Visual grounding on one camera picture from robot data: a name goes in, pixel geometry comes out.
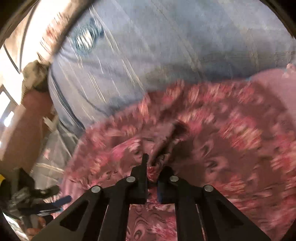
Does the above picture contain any white charger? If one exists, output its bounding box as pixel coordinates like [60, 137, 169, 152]
[43, 116, 57, 130]

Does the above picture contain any beige crumpled cloth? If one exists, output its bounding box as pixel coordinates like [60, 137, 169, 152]
[22, 59, 55, 93]

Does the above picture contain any brown wooden board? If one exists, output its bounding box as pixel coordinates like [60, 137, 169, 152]
[0, 91, 58, 163]

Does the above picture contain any blue checked pillow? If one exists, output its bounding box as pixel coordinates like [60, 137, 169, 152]
[47, 0, 296, 137]

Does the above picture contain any maroon floral cloth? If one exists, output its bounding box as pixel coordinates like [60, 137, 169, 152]
[52, 80, 296, 241]

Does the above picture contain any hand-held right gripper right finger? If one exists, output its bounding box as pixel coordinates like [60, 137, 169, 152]
[157, 166, 271, 241]

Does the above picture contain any person's left hand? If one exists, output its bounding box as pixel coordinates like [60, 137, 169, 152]
[26, 215, 50, 235]

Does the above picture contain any pink flower-print cloth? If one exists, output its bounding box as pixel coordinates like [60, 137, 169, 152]
[248, 62, 296, 112]

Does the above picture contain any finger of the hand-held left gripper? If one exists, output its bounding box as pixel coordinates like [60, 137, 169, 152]
[23, 195, 72, 215]
[33, 185, 60, 198]

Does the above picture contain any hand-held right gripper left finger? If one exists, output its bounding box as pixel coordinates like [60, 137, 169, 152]
[30, 153, 149, 241]

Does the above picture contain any grey plaid star cloth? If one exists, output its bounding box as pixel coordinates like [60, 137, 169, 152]
[32, 128, 80, 186]

